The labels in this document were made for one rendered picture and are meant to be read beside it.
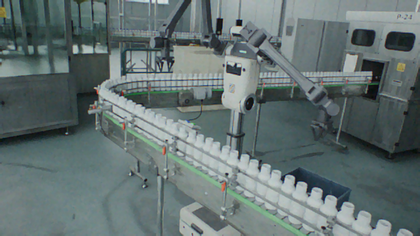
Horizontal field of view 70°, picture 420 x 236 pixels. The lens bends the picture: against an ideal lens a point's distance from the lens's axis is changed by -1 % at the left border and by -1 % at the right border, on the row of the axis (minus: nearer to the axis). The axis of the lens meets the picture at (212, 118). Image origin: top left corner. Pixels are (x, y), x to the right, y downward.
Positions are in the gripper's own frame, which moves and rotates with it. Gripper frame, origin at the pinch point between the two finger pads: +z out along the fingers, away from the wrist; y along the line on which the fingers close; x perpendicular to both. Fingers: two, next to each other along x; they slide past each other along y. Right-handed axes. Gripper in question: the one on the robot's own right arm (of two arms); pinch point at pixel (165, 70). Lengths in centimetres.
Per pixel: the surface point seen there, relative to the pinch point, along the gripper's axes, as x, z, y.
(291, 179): 110, 23, 16
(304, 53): -217, 32, -547
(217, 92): -70, 44, -119
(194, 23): -778, -4, -675
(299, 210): 116, 32, 18
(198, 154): 57, 32, 18
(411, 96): 64, 45, -349
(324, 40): -200, 0, -601
